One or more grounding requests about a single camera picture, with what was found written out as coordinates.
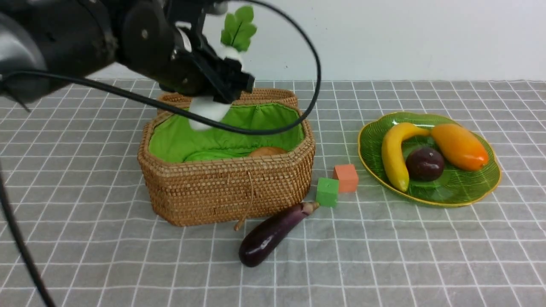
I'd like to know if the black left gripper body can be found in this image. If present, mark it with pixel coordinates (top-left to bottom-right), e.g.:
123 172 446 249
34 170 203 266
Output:
160 0 254 104

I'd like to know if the white radish with leaves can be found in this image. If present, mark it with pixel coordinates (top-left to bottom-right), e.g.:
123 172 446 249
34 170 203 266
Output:
189 2 257 121

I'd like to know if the brown potato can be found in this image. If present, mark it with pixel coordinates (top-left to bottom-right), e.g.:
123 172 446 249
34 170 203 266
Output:
248 146 287 157

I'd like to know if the dark purple eggplant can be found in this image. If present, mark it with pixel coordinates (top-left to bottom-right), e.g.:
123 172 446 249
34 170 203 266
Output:
238 202 320 267

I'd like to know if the yellow banana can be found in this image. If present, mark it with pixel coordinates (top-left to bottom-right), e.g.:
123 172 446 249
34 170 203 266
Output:
381 122 430 192

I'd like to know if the dark purple plum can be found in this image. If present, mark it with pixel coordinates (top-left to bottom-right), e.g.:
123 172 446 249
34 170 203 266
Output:
406 147 445 182

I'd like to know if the orange mango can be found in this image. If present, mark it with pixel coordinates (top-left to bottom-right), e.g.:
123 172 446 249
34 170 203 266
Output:
431 124 489 171

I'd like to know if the green chayote vegetable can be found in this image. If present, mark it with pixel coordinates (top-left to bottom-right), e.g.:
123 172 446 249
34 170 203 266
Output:
183 149 248 162

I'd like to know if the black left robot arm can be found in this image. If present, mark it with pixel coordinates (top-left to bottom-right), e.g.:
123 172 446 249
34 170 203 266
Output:
1 0 254 104

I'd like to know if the woven wicker basket lid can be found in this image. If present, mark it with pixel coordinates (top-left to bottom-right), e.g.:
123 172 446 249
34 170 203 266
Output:
157 88 298 109

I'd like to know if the woven wicker basket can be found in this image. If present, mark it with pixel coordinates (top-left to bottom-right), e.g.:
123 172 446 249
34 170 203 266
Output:
138 111 315 226

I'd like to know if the grey checked tablecloth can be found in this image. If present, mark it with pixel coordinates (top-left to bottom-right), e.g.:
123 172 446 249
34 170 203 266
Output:
0 81 546 307

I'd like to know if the green foam cube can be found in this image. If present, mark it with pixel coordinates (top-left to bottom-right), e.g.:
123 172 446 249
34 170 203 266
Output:
315 177 339 208

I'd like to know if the orange foam cube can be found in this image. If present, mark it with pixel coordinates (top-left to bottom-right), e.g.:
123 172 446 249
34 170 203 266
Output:
333 164 359 194

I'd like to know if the green glass leaf plate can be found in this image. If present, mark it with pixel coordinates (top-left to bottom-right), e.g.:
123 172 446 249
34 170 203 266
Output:
357 112 502 207

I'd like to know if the black cable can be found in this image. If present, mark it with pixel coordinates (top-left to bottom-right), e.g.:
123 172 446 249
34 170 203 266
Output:
0 0 322 307

